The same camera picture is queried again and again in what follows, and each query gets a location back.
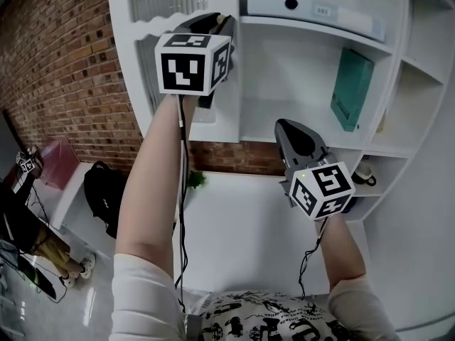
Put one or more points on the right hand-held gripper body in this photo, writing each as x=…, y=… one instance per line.
x=321, y=190

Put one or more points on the person's left forearm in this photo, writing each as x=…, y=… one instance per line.
x=149, y=176

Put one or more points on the person's right forearm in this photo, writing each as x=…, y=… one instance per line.
x=343, y=250

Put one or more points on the white ribbed-glass cabinet door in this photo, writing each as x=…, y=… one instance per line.
x=227, y=112

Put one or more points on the black backpack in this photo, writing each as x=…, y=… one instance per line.
x=103, y=197

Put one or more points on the white open shelf cabinet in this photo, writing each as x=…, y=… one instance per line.
x=284, y=84

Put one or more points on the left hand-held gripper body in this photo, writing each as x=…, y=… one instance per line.
x=183, y=69

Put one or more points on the white printed t-shirt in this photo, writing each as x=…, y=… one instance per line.
x=142, y=304

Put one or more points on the white file binder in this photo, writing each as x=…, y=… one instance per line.
x=270, y=4

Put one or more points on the dark red chair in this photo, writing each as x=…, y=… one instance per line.
x=58, y=162

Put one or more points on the small green plant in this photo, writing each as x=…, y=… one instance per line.
x=197, y=180

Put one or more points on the teal book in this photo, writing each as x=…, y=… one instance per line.
x=350, y=91

